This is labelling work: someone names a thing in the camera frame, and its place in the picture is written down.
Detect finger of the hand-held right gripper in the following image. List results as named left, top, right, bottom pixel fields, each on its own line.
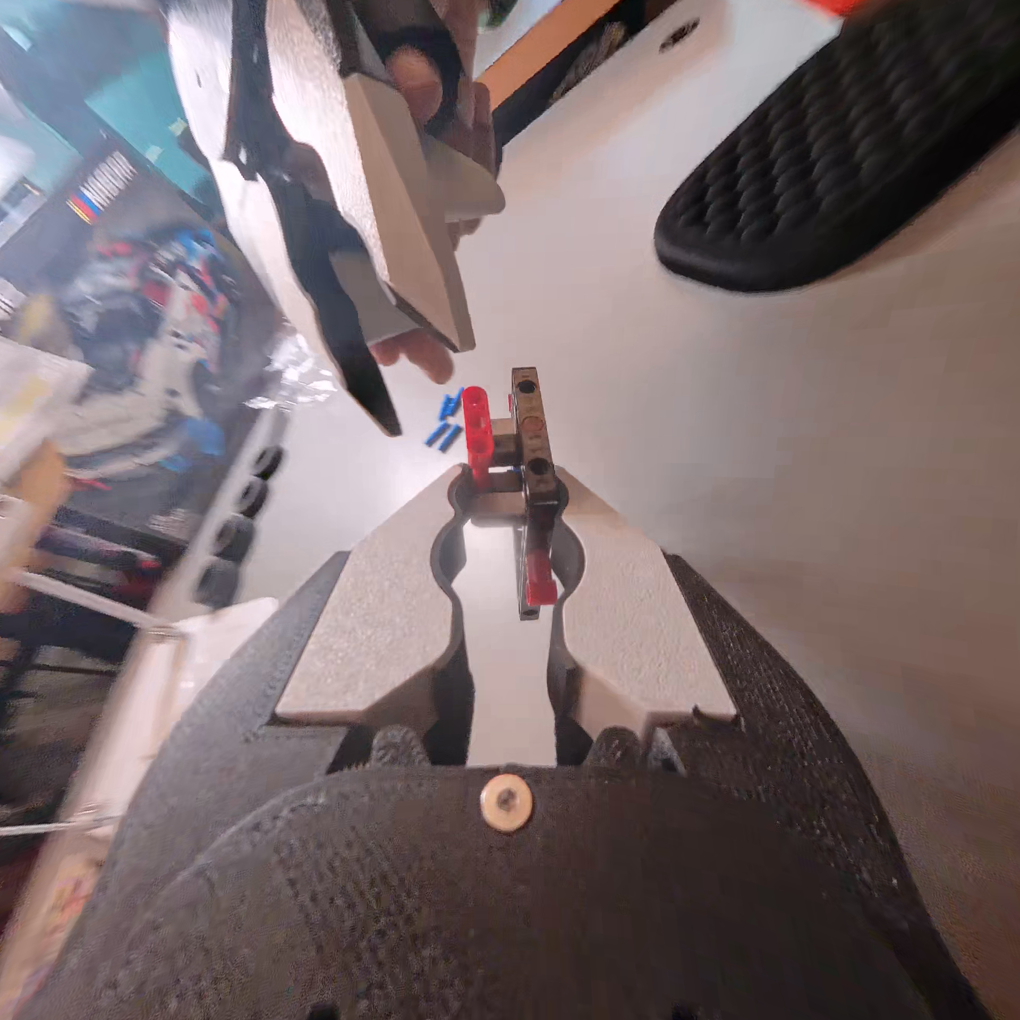
left=163, top=0, right=403, bottom=438
left=263, top=0, right=508, bottom=354

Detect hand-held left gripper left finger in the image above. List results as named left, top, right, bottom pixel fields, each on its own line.
left=275, top=464, right=479, bottom=754

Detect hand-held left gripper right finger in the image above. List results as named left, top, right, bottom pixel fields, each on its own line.
left=546, top=466, right=738, bottom=766

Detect black red lego frame assembly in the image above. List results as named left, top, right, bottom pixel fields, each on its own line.
left=461, top=367, right=568, bottom=623

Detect printed lego set box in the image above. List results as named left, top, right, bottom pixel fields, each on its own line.
left=0, top=135, right=290, bottom=559

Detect person's right hand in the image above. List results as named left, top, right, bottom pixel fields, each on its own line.
left=370, top=0, right=508, bottom=385

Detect clear plastic bag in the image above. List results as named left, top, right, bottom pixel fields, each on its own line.
left=243, top=330, right=345, bottom=411

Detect white cable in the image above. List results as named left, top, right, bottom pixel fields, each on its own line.
left=0, top=567, right=186, bottom=640

